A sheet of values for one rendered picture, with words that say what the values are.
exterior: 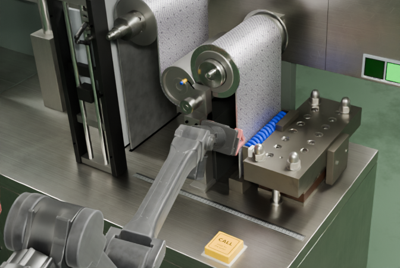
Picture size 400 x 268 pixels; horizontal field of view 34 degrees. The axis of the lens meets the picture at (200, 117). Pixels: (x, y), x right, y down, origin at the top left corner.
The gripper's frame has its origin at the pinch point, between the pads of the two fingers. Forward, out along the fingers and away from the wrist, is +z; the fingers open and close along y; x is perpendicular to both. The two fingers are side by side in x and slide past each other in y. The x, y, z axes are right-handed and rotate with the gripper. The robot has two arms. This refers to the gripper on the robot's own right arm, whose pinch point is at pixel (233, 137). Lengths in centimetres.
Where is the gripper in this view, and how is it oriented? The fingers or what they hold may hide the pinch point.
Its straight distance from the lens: 173.1
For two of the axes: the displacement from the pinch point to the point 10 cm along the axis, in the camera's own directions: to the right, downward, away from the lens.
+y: 8.3, 2.5, -5.0
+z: 5.1, 0.3, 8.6
